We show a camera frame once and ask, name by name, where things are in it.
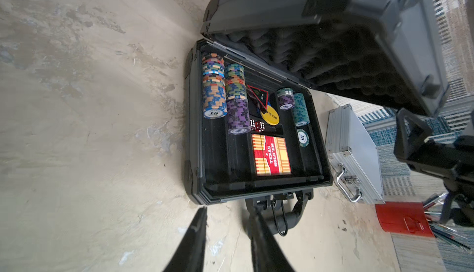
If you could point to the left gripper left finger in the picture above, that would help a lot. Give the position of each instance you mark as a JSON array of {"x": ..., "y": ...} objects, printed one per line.
[{"x": 190, "y": 254}]

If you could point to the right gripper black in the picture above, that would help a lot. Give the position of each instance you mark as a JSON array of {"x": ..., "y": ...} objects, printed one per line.
[{"x": 452, "y": 163}]

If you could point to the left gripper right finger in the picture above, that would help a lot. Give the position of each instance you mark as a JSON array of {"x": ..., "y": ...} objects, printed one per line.
[{"x": 266, "y": 254}]

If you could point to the dark grey poker case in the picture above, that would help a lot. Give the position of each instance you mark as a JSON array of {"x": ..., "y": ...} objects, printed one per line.
[{"x": 383, "y": 52}]

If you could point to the silver aluminium poker case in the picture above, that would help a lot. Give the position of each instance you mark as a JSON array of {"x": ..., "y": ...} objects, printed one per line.
[{"x": 354, "y": 157}]

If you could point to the bundle of coloured pencils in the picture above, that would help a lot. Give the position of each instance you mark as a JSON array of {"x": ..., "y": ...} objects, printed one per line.
[{"x": 444, "y": 221}]

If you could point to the red pencil cup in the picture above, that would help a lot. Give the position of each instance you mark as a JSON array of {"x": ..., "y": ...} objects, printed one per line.
[{"x": 407, "y": 218}]

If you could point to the texas holdem card deck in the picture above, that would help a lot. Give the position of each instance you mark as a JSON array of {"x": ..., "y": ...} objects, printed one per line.
[{"x": 270, "y": 155}]

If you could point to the single green white chip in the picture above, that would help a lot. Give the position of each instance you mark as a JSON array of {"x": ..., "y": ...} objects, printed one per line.
[{"x": 303, "y": 137}]

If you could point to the teal chip stack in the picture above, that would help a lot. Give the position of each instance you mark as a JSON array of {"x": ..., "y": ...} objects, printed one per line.
[{"x": 299, "y": 111}]

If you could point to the small purple chip stack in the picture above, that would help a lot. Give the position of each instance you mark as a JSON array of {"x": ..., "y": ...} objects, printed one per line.
[{"x": 285, "y": 97}]

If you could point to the red dice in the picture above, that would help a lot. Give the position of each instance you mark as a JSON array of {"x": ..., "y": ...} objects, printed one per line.
[{"x": 257, "y": 126}]

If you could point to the purple mixed chip stack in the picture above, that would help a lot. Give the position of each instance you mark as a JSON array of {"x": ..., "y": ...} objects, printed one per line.
[{"x": 237, "y": 101}]

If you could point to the yellow dealer button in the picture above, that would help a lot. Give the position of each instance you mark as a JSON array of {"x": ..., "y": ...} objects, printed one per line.
[{"x": 271, "y": 116}]

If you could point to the black red triangle card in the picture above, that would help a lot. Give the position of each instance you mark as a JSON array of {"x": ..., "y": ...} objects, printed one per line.
[{"x": 259, "y": 97}]

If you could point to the blue orange chip stack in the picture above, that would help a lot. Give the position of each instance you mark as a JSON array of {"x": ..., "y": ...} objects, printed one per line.
[{"x": 214, "y": 98}]

